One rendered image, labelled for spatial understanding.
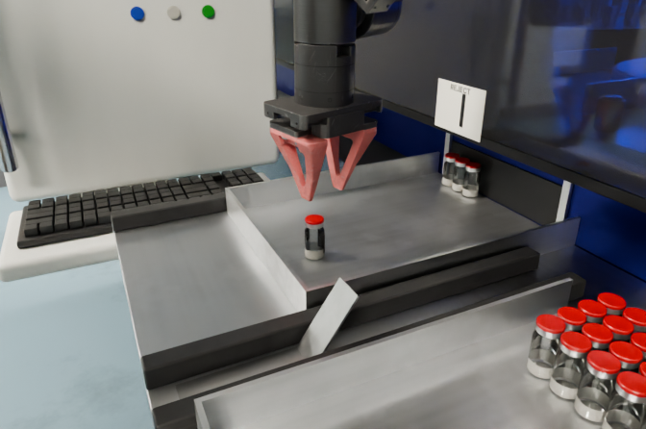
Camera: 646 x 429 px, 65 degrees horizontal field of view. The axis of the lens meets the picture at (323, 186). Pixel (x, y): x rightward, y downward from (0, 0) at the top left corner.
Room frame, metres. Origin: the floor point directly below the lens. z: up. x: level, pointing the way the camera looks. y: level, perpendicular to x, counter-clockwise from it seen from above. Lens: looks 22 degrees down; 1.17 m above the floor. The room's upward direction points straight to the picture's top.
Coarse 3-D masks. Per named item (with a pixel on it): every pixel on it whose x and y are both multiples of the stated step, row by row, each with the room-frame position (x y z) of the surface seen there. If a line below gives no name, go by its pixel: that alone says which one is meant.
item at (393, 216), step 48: (240, 192) 0.61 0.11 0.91; (288, 192) 0.64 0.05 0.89; (336, 192) 0.67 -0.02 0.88; (384, 192) 0.67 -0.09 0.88; (432, 192) 0.67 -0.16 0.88; (288, 240) 0.52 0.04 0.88; (336, 240) 0.52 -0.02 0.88; (384, 240) 0.52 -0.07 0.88; (432, 240) 0.52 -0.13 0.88; (480, 240) 0.52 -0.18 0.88; (528, 240) 0.49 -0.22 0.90; (288, 288) 0.41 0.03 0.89
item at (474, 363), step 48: (432, 336) 0.33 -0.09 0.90; (480, 336) 0.35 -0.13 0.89; (528, 336) 0.35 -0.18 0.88; (240, 384) 0.26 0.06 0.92; (288, 384) 0.27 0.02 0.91; (336, 384) 0.29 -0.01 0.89; (384, 384) 0.30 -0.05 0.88; (432, 384) 0.30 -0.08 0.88; (480, 384) 0.30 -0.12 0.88; (528, 384) 0.30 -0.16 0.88
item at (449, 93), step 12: (444, 84) 0.63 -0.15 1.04; (456, 84) 0.61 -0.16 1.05; (444, 96) 0.63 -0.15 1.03; (456, 96) 0.61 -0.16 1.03; (468, 96) 0.59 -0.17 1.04; (480, 96) 0.57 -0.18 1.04; (444, 108) 0.62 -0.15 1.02; (456, 108) 0.60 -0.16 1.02; (468, 108) 0.58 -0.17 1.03; (480, 108) 0.57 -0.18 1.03; (444, 120) 0.62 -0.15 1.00; (456, 120) 0.60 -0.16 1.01; (468, 120) 0.58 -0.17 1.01; (480, 120) 0.57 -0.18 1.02; (456, 132) 0.60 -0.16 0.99; (468, 132) 0.58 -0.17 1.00; (480, 132) 0.56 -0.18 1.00
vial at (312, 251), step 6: (306, 228) 0.49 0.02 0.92; (312, 228) 0.48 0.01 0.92; (318, 228) 0.48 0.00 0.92; (306, 234) 0.48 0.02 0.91; (312, 234) 0.48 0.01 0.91; (318, 234) 0.48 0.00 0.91; (324, 234) 0.49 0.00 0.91; (306, 240) 0.48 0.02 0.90; (312, 240) 0.48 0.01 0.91; (318, 240) 0.48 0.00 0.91; (306, 246) 0.48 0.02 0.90; (312, 246) 0.48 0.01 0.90; (318, 246) 0.48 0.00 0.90; (306, 252) 0.48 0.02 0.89; (312, 252) 0.48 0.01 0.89; (318, 252) 0.48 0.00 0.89; (324, 252) 0.49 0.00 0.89; (312, 258) 0.48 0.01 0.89; (318, 258) 0.48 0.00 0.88
